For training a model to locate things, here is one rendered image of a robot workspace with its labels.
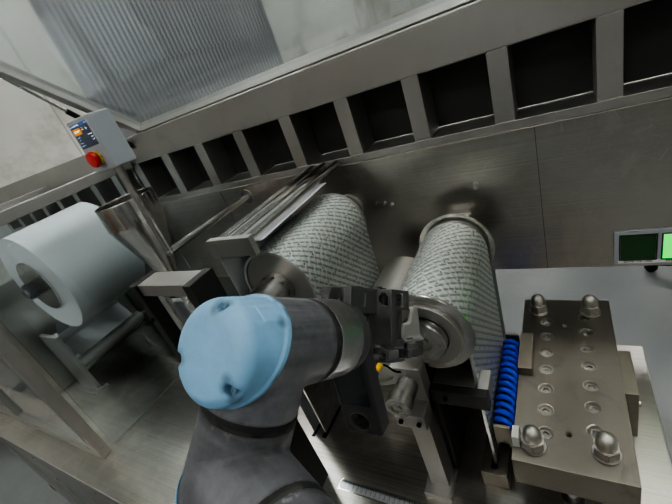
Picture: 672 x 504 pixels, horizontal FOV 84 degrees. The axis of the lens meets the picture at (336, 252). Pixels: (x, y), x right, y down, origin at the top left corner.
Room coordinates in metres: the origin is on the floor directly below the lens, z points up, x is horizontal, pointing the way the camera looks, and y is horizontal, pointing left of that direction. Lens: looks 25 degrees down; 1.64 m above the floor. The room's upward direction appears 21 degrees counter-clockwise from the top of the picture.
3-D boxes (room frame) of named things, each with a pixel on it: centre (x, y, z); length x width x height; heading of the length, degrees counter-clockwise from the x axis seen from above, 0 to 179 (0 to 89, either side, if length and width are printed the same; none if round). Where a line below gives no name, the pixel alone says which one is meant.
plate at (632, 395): (0.43, -0.41, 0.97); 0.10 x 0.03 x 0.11; 144
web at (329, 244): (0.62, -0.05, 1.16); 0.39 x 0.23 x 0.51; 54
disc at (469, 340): (0.45, -0.08, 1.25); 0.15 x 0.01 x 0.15; 54
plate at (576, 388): (0.47, -0.32, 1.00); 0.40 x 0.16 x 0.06; 144
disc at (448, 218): (0.65, -0.23, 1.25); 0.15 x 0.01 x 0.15; 54
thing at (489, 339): (0.51, -0.20, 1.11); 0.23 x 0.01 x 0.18; 144
